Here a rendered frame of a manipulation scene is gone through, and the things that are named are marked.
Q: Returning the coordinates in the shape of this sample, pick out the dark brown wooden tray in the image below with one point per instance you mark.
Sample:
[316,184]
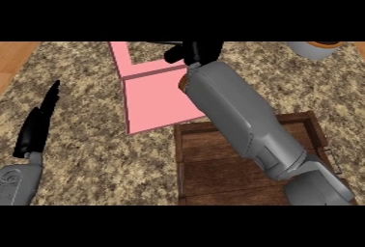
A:
[220,173]

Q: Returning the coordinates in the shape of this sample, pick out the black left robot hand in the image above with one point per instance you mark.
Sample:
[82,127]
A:
[35,128]

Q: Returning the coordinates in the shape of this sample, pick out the brown cupcake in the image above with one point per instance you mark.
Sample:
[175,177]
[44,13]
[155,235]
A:
[183,84]

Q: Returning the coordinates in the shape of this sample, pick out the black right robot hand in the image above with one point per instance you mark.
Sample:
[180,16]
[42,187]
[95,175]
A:
[200,51]

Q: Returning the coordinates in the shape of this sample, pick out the grey container with orange rim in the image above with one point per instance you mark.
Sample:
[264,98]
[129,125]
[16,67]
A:
[311,51]

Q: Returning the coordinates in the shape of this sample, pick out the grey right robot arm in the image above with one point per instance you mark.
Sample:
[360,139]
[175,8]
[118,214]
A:
[243,115]

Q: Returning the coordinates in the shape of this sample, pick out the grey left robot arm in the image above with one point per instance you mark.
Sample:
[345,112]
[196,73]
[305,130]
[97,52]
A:
[20,183]

